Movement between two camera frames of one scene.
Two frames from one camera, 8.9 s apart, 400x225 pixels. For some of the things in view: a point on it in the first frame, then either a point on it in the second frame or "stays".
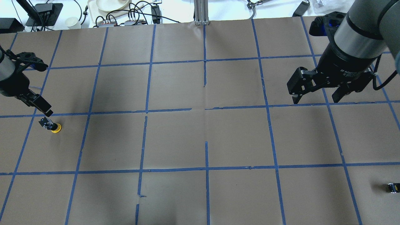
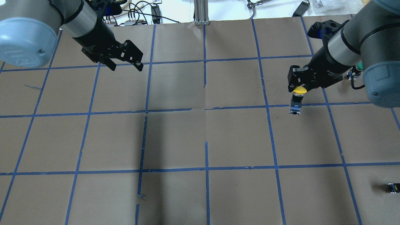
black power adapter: x=301 y=9 stays
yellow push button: x=58 y=129 to x=296 y=102
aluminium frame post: x=201 y=10 stays
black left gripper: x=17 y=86 to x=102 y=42
